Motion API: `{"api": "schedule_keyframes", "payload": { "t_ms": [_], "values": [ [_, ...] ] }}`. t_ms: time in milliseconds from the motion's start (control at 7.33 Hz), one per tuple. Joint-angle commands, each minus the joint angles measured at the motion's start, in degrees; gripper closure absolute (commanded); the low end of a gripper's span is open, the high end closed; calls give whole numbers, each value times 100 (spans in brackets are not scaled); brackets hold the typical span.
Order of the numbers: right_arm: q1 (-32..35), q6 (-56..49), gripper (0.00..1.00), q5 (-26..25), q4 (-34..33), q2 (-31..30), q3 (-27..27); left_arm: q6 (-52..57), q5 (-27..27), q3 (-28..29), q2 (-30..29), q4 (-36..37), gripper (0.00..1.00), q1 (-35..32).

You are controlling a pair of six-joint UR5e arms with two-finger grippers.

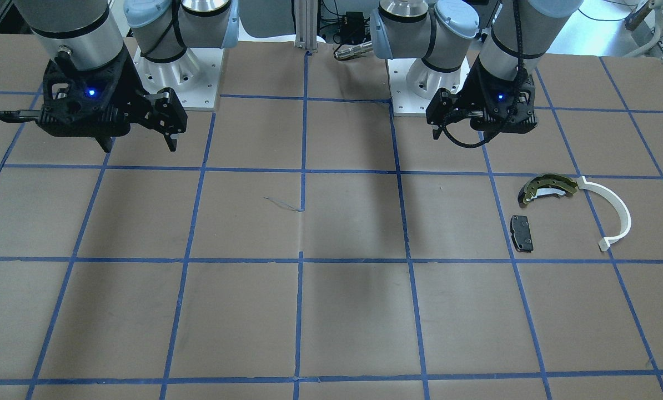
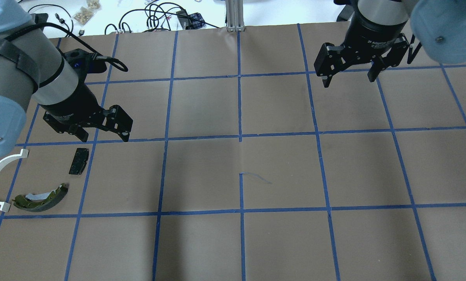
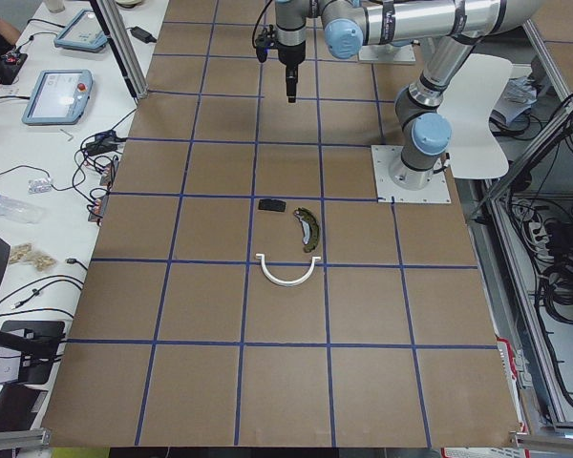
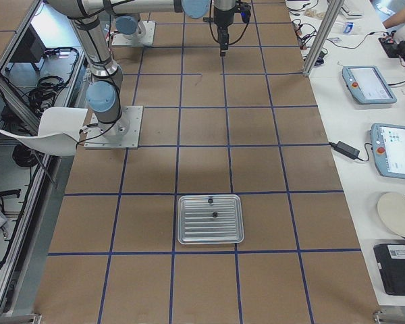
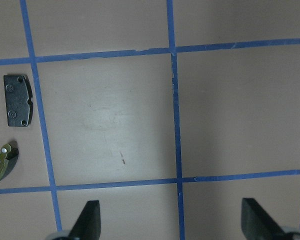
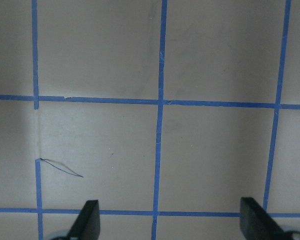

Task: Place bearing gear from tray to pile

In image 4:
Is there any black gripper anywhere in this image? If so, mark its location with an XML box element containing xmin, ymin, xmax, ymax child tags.
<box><xmin>213</xmin><ymin>1</ymin><xmax>250</xmax><ymax>57</ymax></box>

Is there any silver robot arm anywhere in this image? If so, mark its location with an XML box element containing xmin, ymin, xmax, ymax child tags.
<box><xmin>50</xmin><ymin>1</ymin><xmax>251</xmax><ymax>138</ymax></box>
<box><xmin>107</xmin><ymin>14</ymin><xmax>146</xmax><ymax>42</ymax></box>

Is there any silver ribbed metal tray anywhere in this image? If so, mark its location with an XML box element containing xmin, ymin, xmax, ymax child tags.
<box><xmin>177</xmin><ymin>194</ymin><xmax>245</xmax><ymax>245</ymax></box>

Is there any upper blue teach pendant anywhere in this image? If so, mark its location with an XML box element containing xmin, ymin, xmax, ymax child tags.
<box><xmin>342</xmin><ymin>65</ymin><xmax>397</xmax><ymax>105</ymax></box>

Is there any blue teach pendant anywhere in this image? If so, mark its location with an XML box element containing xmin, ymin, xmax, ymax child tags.
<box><xmin>370</xmin><ymin>123</ymin><xmax>405</xmax><ymax>179</ymax></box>
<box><xmin>342</xmin><ymin>65</ymin><xmax>397</xmax><ymax>105</ymax></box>

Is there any black power adapter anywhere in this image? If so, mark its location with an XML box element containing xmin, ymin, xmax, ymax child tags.
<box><xmin>329</xmin><ymin>141</ymin><xmax>360</xmax><ymax>160</ymax></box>

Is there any white plastic chair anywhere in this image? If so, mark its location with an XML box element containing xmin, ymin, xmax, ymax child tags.
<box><xmin>0</xmin><ymin>107</ymin><xmax>88</xmax><ymax>157</ymax></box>

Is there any lower blue teach pendant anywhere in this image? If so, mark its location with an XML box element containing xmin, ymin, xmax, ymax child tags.
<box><xmin>370</xmin><ymin>123</ymin><xmax>405</xmax><ymax>179</ymax></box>

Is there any cream round plate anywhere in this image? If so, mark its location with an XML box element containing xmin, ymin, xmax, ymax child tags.
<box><xmin>377</xmin><ymin>192</ymin><xmax>405</xmax><ymax>238</ymax></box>

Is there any black laptop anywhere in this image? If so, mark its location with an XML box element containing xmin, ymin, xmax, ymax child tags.
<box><xmin>373</xmin><ymin>244</ymin><xmax>405</xmax><ymax>296</ymax></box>

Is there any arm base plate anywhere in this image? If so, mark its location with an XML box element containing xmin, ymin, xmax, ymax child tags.
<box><xmin>112</xmin><ymin>16</ymin><xmax>156</xmax><ymax>47</ymax></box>
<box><xmin>84</xmin><ymin>106</ymin><xmax>143</xmax><ymax>149</ymax></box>

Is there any aluminium frame post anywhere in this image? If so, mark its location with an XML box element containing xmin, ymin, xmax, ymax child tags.
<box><xmin>302</xmin><ymin>0</ymin><xmax>344</xmax><ymax>76</ymax></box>

